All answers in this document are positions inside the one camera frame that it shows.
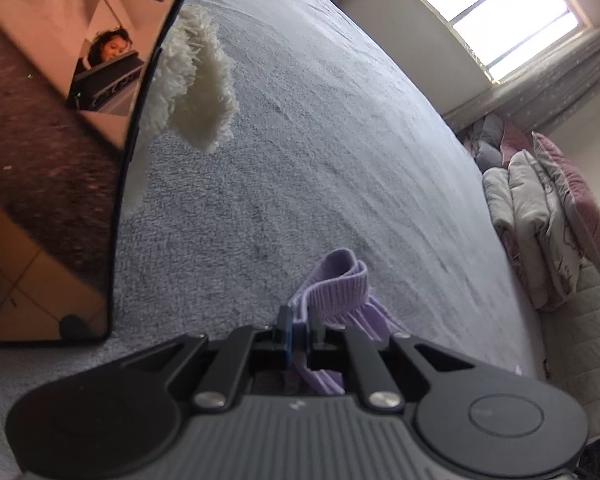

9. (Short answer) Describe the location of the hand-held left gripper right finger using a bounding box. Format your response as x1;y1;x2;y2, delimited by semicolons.
306;315;474;412

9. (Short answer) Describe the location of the grey fleece bed blanket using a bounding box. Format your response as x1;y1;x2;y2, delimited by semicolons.
0;0;548;480

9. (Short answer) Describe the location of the white fluffy cloth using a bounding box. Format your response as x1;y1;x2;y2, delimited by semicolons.
122;6;241;218

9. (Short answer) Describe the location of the grey quilted headboard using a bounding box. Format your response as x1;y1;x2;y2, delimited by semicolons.
537;225;600;441

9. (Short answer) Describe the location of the window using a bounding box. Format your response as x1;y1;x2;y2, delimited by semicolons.
385;0;593;83

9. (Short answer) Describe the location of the small pink pillow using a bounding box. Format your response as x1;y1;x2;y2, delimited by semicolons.
499;122;535;168

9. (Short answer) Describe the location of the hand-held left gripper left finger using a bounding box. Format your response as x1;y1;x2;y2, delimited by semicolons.
121;305;296;412

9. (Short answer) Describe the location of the folded grey quilt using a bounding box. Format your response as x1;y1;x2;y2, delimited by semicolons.
481;150;588;313

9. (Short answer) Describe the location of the grey pillow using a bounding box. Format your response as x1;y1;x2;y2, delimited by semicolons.
462;112;506;171

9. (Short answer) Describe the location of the black smartphone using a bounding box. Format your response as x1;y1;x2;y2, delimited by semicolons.
0;0;198;343

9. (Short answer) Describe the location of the dark cloth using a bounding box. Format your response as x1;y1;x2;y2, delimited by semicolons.
572;437;600;480

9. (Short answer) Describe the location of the pink velvet pillow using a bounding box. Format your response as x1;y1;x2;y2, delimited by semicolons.
531;131;600;277

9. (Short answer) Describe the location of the purple garment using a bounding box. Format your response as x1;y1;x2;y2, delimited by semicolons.
286;248;523;396

